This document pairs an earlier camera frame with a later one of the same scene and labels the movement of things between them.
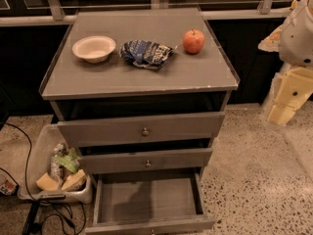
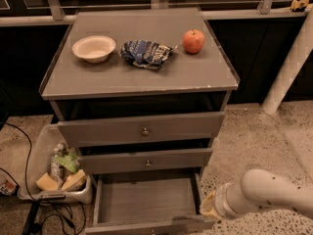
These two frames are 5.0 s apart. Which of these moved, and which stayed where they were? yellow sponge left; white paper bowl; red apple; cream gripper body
Moved: cream gripper body
Stayed: red apple; white paper bowl; yellow sponge left
